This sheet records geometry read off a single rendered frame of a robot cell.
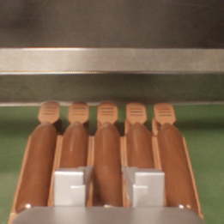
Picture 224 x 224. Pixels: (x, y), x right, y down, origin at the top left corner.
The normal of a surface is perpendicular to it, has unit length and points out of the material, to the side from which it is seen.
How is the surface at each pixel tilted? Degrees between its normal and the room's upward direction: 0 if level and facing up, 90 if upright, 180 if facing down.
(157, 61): 55
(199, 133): 2
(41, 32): 90
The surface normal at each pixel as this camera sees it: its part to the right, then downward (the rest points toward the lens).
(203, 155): 0.03, -0.70
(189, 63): 0.05, 0.18
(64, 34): 0.04, 0.72
